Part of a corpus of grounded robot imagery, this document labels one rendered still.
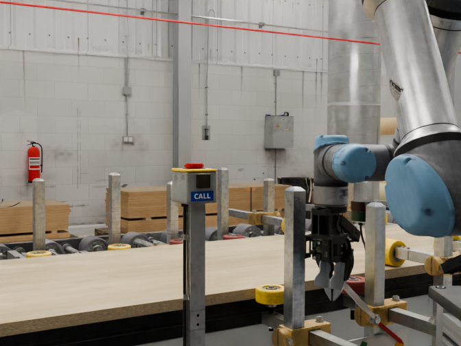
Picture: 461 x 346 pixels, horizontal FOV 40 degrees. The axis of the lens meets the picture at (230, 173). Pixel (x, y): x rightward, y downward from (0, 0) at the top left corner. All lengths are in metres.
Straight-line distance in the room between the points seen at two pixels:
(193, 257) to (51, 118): 7.40
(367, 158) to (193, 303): 0.46
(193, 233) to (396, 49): 0.55
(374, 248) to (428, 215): 0.72
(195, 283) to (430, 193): 0.60
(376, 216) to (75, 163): 7.34
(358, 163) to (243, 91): 8.63
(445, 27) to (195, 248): 0.64
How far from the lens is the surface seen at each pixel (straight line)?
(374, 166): 1.27
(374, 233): 1.61
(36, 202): 2.31
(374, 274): 1.62
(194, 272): 1.32
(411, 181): 0.91
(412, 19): 1.06
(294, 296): 1.47
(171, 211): 2.49
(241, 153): 9.81
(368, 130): 5.72
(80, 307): 1.51
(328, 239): 1.37
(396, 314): 1.65
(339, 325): 1.88
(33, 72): 8.62
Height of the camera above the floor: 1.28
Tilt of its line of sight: 3 degrees down
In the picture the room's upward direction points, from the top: straight up
